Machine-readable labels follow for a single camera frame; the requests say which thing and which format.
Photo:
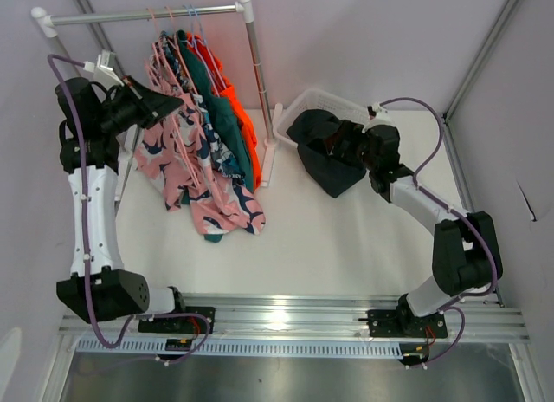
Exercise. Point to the pink wire hanger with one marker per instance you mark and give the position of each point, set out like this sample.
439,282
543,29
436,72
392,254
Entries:
158,73

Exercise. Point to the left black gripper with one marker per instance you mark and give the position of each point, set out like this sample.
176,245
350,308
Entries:
150,103

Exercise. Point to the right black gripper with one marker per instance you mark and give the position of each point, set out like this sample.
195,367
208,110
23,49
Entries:
348,132

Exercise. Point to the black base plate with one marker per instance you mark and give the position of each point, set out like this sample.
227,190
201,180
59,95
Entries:
188,320
383,323

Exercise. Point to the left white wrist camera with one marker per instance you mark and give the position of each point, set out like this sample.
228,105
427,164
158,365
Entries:
104,70

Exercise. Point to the teal shorts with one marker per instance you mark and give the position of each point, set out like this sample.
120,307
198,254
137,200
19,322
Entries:
195,68

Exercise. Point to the white slotted cable duct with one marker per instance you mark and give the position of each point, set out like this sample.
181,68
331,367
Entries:
358,349

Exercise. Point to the blue patterned shorts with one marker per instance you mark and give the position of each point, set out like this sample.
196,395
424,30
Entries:
222,159

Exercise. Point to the pink patterned shorts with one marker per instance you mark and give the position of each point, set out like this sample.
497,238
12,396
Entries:
216,206

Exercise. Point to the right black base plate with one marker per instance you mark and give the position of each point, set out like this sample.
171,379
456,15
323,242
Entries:
383,323

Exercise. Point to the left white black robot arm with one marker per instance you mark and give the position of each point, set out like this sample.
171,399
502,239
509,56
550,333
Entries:
99,288

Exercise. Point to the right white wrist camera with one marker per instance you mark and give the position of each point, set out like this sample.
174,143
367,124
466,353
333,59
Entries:
379,115

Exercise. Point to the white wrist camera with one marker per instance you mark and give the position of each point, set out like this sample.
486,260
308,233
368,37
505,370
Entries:
379,115
104,70

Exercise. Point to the blue wire hanger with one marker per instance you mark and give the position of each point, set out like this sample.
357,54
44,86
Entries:
190,25
206,56

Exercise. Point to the white plastic basket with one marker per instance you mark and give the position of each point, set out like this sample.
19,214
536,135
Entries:
314,98

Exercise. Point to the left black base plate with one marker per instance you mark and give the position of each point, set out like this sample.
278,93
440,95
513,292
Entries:
188,320

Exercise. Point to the aluminium mounting rail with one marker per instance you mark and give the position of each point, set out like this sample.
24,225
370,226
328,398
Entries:
290,317

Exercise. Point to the orange shorts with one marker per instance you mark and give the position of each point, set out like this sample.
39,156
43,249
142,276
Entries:
233,125

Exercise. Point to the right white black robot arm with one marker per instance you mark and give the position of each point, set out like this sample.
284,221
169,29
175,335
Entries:
465,255

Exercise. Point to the black shorts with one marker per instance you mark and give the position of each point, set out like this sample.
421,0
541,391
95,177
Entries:
309,131

